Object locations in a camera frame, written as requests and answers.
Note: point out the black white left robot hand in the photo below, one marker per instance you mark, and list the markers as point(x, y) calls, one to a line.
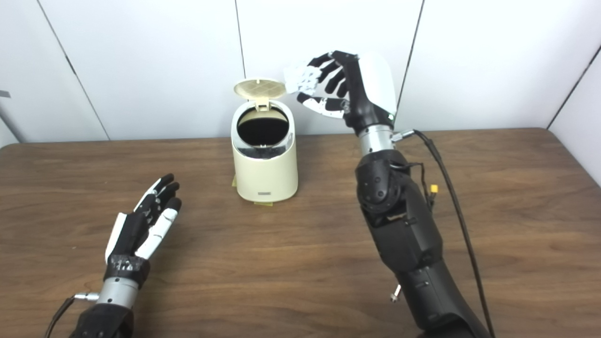
point(129, 234)

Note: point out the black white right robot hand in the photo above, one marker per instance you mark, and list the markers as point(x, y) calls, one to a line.
point(371, 89)

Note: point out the white paper ball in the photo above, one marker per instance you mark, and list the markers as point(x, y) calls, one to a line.
point(300, 77)

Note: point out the cream round bin lid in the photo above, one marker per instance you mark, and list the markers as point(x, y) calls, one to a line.
point(259, 88)

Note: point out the cream-colored bin body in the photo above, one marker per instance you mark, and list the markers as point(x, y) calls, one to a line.
point(265, 173)

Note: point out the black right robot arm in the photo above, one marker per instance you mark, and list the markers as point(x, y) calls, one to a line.
point(404, 234)

